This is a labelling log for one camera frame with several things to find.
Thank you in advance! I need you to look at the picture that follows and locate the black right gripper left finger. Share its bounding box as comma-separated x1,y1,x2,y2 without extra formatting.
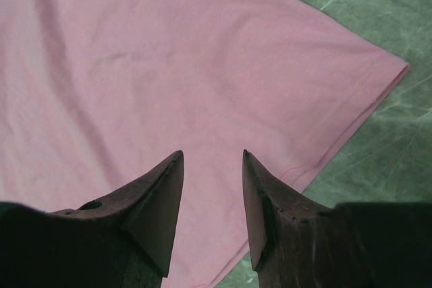
1,151,184,287

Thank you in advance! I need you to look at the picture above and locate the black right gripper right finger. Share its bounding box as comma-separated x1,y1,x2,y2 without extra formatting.
242,151,431,287

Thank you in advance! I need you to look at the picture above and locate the light pink t shirt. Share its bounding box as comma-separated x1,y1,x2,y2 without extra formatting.
1,0,408,287

